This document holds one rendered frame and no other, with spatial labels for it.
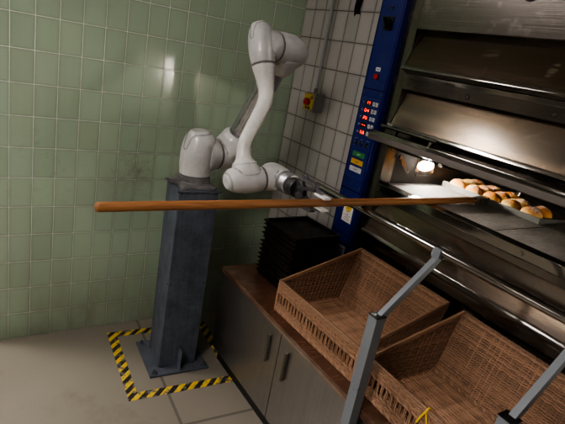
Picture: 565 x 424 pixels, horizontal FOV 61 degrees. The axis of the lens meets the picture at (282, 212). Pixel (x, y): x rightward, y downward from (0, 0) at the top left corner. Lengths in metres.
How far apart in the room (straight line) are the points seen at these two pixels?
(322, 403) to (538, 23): 1.59
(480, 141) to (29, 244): 2.18
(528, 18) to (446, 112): 0.45
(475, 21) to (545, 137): 0.55
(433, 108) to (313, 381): 1.25
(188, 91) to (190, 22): 0.35
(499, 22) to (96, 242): 2.20
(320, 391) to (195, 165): 1.15
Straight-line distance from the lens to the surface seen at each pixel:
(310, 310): 2.04
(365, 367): 1.69
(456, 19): 2.22
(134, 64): 2.64
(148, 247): 2.94
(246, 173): 1.92
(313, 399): 2.05
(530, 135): 1.96
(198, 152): 2.32
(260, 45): 2.09
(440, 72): 2.15
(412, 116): 2.27
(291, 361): 2.13
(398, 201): 2.05
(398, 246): 2.29
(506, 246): 1.99
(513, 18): 2.07
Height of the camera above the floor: 1.68
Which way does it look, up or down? 18 degrees down
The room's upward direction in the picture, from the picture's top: 11 degrees clockwise
